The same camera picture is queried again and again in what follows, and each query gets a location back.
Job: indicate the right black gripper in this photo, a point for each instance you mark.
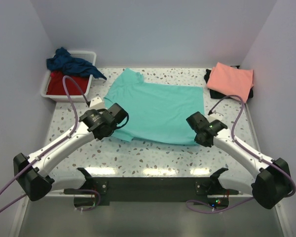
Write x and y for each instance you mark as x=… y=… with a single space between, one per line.
x=204 y=144

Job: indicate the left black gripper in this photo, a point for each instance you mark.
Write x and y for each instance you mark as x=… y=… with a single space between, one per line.
x=102 y=111

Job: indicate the teal t-shirt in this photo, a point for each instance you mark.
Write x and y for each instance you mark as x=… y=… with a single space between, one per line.
x=157 y=112

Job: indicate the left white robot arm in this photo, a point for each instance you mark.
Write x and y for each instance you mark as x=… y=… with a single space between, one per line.
x=34 y=171

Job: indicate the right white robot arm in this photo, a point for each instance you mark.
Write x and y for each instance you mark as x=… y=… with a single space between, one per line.
x=270 y=180

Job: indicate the folded salmon pink t-shirt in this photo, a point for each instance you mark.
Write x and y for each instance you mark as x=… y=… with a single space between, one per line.
x=230 y=80

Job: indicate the red t-shirt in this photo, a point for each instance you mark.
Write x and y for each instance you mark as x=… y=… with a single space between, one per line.
x=55 y=86

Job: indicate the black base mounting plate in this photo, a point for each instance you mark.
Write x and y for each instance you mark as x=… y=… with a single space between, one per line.
x=151 y=189

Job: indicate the navy blue t-shirt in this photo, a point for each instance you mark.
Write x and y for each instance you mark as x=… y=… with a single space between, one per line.
x=72 y=66

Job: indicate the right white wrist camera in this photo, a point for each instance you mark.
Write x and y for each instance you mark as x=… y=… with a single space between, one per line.
x=215 y=116

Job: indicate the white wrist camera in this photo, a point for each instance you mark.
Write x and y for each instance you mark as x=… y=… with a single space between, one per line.
x=215 y=116
x=96 y=103

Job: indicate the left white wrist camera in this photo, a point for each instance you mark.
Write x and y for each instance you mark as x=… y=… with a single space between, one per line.
x=96 y=103

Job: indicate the aluminium rail frame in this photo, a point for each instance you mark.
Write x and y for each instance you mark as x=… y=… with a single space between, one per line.
x=55 y=216

